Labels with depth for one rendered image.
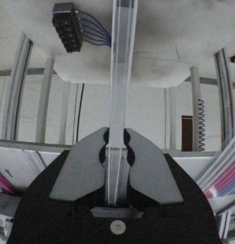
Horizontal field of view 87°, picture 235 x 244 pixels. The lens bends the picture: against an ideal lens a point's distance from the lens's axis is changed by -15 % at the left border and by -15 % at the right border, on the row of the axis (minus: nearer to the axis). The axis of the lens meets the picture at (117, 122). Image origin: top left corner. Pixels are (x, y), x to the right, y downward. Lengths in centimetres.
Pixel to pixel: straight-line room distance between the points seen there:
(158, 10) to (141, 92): 162
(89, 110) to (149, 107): 79
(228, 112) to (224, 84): 10
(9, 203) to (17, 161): 14
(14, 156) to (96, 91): 179
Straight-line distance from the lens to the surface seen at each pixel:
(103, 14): 46
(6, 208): 38
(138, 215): 25
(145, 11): 45
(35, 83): 230
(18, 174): 29
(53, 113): 204
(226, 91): 59
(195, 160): 22
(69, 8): 43
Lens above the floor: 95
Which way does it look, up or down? 7 degrees down
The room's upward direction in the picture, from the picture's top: 178 degrees counter-clockwise
